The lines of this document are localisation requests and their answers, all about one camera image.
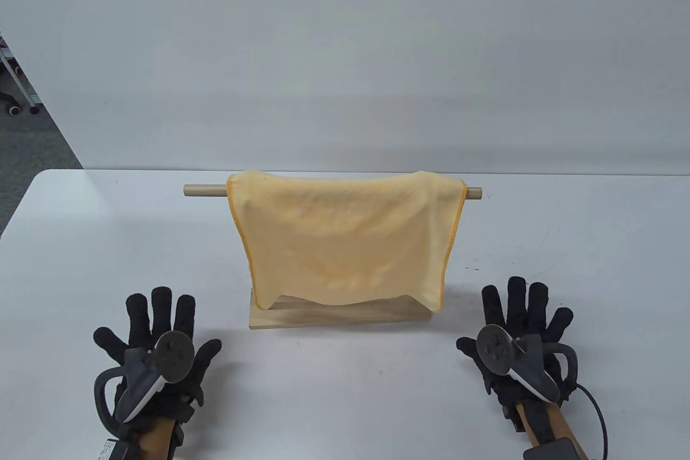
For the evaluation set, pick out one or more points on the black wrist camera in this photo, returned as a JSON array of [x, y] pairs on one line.
[[506, 414], [187, 417]]

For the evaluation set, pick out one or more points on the grey hand controller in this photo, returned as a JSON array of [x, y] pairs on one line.
[[172, 355], [496, 347]]

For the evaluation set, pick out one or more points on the person's right hand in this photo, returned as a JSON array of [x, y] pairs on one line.
[[516, 303]]

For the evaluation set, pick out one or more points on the yellow rectangular towel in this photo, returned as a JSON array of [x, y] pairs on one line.
[[345, 233]]

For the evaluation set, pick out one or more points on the wooden desktop rack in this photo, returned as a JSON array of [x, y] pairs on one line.
[[334, 317]]

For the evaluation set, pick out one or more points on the white metal frame with caster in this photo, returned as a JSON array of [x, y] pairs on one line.
[[24, 80]]

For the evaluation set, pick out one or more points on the black left forearm sensor box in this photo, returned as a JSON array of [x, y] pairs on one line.
[[116, 450]]

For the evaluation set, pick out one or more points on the grey left hand controller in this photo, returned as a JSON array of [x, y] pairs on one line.
[[172, 355]]

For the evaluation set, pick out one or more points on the white desktop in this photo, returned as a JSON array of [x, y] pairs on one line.
[[345, 400]]

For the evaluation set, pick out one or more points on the grey right hand controller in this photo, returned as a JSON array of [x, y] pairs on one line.
[[496, 347]]

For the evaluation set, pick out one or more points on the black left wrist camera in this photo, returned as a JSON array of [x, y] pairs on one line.
[[187, 417]]

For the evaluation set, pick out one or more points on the black office chair base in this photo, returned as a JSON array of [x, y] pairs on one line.
[[12, 108]]

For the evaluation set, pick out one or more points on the person's left hand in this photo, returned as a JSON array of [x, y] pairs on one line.
[[161, 309]]

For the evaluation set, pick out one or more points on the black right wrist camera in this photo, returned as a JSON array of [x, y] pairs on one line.
[[506, 414]]

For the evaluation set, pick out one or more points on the black labelled right forearm box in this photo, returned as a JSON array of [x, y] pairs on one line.
[[552, 450]]

